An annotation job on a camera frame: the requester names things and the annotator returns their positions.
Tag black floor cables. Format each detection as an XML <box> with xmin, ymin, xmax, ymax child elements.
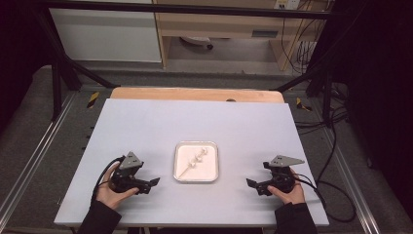
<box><xmin>293</xmin><ymin>82</ymin><xmax>351</xmax><ymax>137</ymax></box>

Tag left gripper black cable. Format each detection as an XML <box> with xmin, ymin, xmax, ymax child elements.
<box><xmin>91</xmin><ymin>155</ymin><xmax>127</xmax><ymax>205</ymax></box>

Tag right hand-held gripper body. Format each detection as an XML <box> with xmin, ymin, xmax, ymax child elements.
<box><xmin>256</xmin><ymin>154</ymin><xmax>306</xmax><ymax>196</ymax></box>

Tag wooden table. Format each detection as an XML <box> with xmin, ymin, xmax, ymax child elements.
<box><xmin>109</xmin><ymin>86</ymin><xmax>285</xmax><ymax>104</ymax></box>

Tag aluminium floor rail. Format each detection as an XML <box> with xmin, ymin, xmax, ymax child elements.
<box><xmin>0</xmin><ymin>92</ymin><xmax>78</xmax><ymax>222</ymax></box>
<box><xmin>319</xmin><ymin>123</ymin><xmax>382</xmax><ymax>234</ymax></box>

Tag chair base with wheel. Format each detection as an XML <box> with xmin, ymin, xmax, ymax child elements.
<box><xmin>179</xmin><ymin>36</ymin><xmax>214</xmax><ymax>51</ymax></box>

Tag white cabinet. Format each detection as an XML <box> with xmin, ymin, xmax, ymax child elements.
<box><xmin>48</xmin><ymin>0</ymin><xmax>163</xmax><ymax>63</ymax></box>

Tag black frame crossbar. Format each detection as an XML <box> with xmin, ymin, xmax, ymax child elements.
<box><xmin>32</xmin><ymin>0</ymin><xmax>334</xmax><ymax>20</ymax></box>

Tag dark curtain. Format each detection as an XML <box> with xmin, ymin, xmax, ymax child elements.
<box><xmin>329</xmin><ymin>0</ymin><xmax>413</xmax><ymax>222</ymax></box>
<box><xmin>0</xmin><ymin>0</ymin><xmax>53</xmax><ymax>133</ymax></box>

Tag white table board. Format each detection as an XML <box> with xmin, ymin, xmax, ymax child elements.
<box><xmin>53</xmin><ymin>97</ymin><xmax>330</xmax><ymax>227</ymax></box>

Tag square metal tray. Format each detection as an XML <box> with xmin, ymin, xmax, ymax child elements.
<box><xmin>172</xmin><ymin>140</ymin><xmax>220</xmax><ymax>183</ymax></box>

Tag yellow black tape strip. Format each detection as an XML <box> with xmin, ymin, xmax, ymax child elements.
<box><xmin>295</xmin><ymin>97</ymin><xmax>313</xmax><ymax>112</ymax></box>
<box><xmin>86</xmin><ymin>92</ymin><xmax>100</xmax><ymax>109</ymax></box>

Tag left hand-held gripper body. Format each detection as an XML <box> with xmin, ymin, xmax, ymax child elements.
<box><xmin>111</xmin><ymin>151</ymin><xmax>152</xmax><ymax>195</ymax></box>

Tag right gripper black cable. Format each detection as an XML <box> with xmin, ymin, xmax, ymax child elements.
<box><xmin>291</xmin><ymin>174</ymin><xmax>357</xmax><ymax>223</ymax></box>

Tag black hanging cables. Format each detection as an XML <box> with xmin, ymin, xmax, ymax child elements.
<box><xmin>280</xmin><ymin>0</ymin><xmax>329</xmax><ymax>75</ymax></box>

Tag light wooden desk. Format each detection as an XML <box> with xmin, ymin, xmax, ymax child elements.
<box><xmin>152</xmin><ymin>0</ymin><xmax>329</xmax><ymax>71</ymax></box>

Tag person's right hand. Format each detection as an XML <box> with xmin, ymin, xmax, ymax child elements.
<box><xmin>267</xmin><ymin>168</ymin><xmax>307</xmax><ymax>206</ymax></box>

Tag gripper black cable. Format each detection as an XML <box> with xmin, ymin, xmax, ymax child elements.
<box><xmin>91</xmin><ymin>155</ymin><xmax>127</xmax><ymax>205</ymax></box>
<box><xmin>291</xmin><ymin>174</ymin><xmax>357</xmax><ymax>223</ymax></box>

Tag person's left hand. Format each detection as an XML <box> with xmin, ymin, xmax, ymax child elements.
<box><xmin>95</xmin><ymin>162</ymin><xmax>140</xmax><ymax>211</ymax></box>

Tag white power outlet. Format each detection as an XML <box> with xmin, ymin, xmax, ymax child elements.
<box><xmin>274</xmin><ymin>0</ymin><xmax>301</xmax><ymax>11</ymax></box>

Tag black frame stand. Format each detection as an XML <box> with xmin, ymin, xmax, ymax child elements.
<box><xmin>275</xmin><ymin>48</ymin><xmax>336</xmax><ymax>126</ymax></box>
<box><xmin>33</xmin><ymin>9</ymin><xmax>120</xmax><ymax>122</ymax></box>

